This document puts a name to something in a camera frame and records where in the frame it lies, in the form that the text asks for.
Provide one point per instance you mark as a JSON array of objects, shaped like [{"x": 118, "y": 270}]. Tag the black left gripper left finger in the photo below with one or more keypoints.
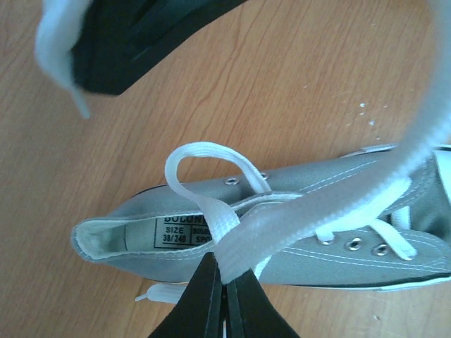
[{"x": 199, "y": 311}]

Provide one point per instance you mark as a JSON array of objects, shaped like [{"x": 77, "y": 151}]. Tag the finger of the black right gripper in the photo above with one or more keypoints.
[{"x": 121, "y": 41}]

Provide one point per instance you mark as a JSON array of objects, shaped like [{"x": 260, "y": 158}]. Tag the grey sneaker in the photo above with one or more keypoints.
[{"x": 214, "y": 195}]

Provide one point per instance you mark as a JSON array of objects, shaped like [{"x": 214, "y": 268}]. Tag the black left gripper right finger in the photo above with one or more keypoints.
[{"x": 250, "y": 313}]

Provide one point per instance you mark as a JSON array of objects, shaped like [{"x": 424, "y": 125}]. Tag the white shoelace of sneaker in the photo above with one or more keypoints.
[{"x": 60, "y": 28}]

